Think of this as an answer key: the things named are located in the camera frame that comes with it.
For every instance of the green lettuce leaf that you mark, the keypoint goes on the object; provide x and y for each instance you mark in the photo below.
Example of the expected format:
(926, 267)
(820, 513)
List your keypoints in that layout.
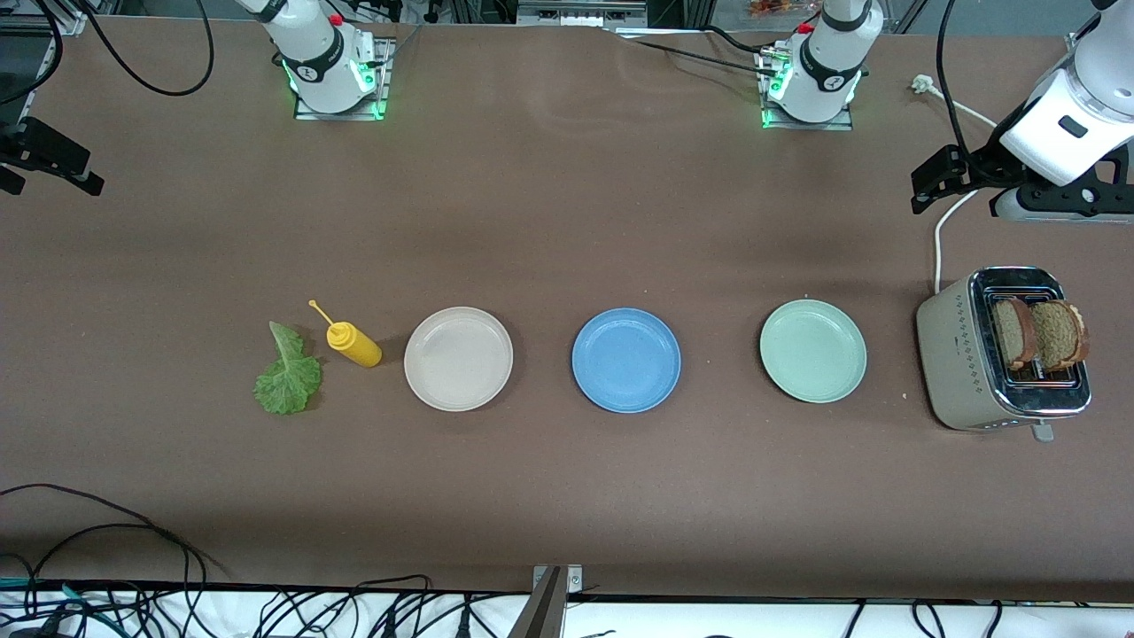
(288, 381)

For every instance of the beige plate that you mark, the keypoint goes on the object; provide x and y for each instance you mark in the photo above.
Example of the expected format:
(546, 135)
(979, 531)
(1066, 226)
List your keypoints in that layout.
(458, 359)

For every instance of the beige and chrome toaster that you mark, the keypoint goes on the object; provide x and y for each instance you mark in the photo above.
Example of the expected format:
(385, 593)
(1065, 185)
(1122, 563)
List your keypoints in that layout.
(952, 354)

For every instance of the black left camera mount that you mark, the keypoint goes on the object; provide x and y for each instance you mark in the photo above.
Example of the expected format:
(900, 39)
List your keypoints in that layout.
(1076, 200)

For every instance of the seeded brown bread slice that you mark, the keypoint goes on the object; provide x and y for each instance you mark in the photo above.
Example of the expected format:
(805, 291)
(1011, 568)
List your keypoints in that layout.
(1059, 337)

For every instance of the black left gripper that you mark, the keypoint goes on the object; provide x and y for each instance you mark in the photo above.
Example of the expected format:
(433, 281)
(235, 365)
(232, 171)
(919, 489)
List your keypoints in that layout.
(982, 165)

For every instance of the yellow mustard squeeze bottle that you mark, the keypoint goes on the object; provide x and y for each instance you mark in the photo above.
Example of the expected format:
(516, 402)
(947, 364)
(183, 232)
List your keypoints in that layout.
(354, 346)

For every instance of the light green plate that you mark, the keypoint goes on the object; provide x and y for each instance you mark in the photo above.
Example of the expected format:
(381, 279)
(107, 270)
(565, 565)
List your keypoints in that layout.
(812, 352)

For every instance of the blue plate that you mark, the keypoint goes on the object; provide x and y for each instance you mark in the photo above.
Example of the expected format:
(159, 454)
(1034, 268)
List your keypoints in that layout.
(626, 361)

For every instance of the small metal bracket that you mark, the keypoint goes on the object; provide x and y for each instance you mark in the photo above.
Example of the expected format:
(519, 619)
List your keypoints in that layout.
(574, 580)

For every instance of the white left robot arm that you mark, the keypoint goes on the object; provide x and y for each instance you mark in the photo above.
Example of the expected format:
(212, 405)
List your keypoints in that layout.
(828, 66)

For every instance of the orange patterned object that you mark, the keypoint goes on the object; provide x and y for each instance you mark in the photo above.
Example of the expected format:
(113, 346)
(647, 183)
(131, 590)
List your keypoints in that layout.
(775, 7)

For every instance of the brown bread slice with crust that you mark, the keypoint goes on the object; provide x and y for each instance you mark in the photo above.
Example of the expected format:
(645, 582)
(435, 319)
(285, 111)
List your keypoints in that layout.
(1010, 332)

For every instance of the metal camera post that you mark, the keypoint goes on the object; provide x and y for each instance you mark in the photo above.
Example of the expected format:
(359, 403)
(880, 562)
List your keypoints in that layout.
(540, 616)

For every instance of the grey metal power strip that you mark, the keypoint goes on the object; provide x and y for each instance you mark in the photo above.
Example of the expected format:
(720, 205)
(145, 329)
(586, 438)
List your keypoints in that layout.
(580, 13)

